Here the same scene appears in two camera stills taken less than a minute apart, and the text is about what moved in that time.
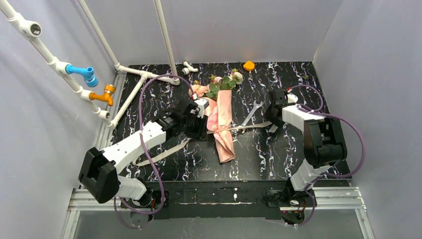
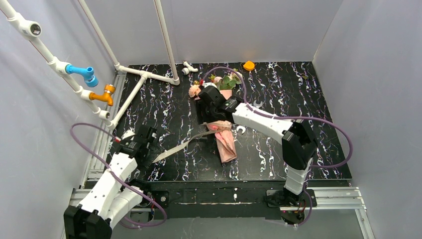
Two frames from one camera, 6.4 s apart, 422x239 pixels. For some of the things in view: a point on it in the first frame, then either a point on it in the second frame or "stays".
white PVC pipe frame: (31, 29) stays
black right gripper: (272, 110) -> (204, 110)
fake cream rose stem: (230, 81) stays
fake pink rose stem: (199, 90) stays
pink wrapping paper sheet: (219, 114) stays
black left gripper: (198, 126) -> (149, 145)
